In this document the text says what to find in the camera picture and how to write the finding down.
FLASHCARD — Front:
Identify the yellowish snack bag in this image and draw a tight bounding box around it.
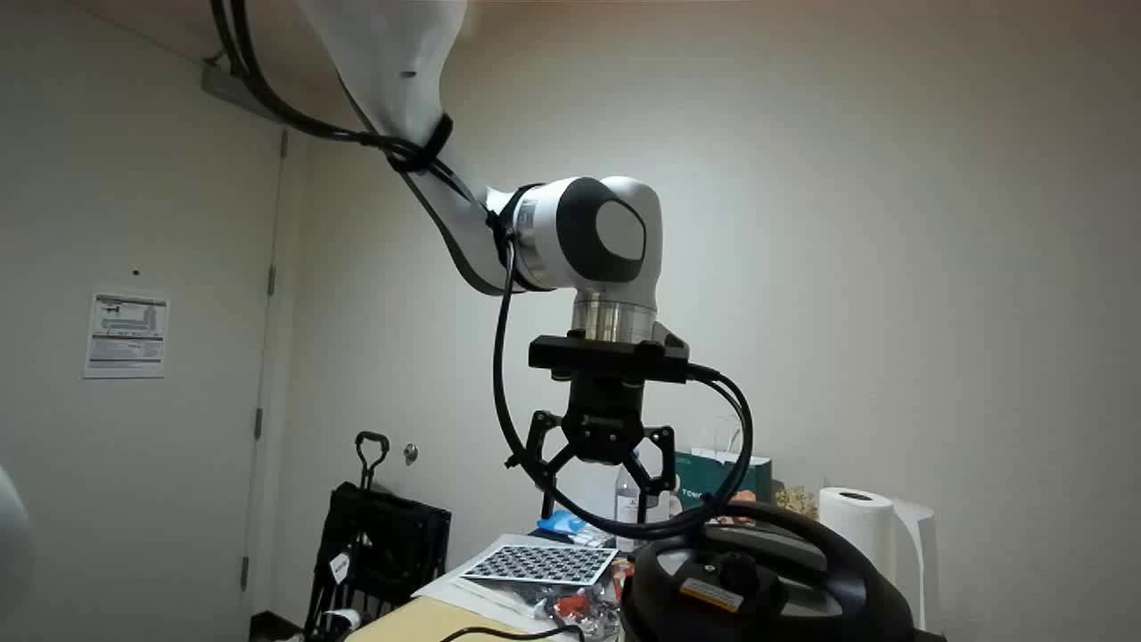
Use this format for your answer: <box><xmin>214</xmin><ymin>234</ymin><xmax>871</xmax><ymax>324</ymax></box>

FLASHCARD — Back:
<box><xmin>769</xmin><ymin>477</ymin><xmax>825</xmax><ymax>519</ymax></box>

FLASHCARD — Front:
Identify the red snack packet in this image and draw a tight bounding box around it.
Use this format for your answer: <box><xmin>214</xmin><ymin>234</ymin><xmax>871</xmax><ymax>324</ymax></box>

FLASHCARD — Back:
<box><xmin>545</xmin><ymin>586</ymin><xmax>625</xmax><ymax>626</ymax></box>

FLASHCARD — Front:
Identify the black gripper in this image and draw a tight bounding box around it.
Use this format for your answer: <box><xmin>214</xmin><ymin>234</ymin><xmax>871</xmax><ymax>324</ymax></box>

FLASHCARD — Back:
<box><xmin>505</xmin><ymin>373</ymin><xmax>683</xmax><ymax>529</ymax></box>

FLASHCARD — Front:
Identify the steel cooker with black lid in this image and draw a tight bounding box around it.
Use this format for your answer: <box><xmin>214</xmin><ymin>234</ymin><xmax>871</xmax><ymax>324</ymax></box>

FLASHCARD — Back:
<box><xmin>617</xmin><ymin>503</ymin><xmax>925</xmax><ymax>642</ymax></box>

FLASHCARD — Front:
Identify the printed paper wall notice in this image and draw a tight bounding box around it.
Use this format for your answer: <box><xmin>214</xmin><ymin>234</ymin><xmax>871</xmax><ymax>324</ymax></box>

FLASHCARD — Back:
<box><xmin>83</xmin><ymin>284</ymin><xmax>170</xmax><ymax>384</ymax></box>

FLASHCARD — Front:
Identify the black-white patterned flat box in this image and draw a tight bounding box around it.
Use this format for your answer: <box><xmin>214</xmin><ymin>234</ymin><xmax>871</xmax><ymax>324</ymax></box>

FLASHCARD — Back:
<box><xmin>459</xmin><ymin>540</ymin><xmax>619</xmax><ymax>591</ymax></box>

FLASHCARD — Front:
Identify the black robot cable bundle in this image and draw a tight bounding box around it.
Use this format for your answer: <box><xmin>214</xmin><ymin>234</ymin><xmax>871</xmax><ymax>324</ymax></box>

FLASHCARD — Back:
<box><xmin>210</xmin><ymin>0</ymin><xmax>761</xmax><ymax>542</ymax></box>

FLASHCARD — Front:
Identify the green paper gift bag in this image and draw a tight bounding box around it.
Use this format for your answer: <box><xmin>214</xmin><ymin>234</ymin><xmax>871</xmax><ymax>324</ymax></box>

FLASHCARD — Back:
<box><xmin>675</xmin><ymin>445</ymin><xmax>777</xmax><ymax>515</ymax></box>

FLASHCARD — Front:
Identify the grey door closer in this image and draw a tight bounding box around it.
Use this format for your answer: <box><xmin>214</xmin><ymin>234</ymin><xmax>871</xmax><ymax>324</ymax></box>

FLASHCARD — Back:
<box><xmin>198</xmin><ymin>50</ymin><xmax>288</xmax><ymax>121</ymax></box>

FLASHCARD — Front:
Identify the white flat printed sheet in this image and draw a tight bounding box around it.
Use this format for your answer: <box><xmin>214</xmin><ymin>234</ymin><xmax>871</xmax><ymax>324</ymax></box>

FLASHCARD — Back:
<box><xmin>409</xmin><ymin>530</ymin><xmax>625</xmax><ymax>636</ymax></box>

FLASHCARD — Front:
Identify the white paper towel roll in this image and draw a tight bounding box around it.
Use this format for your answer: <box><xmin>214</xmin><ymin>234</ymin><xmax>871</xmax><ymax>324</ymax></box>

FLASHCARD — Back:
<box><xmin>818</xmin><ymin>481</ymin><xmax>900</xmax><ymax>579</ymax></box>

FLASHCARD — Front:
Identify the blue wipes packet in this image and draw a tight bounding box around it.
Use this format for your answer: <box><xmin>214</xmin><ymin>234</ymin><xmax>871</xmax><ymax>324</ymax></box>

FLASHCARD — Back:
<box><xmin>531</xmin><ymin>509</ymin><xmax>601</xmax><ymax>548</ymax></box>

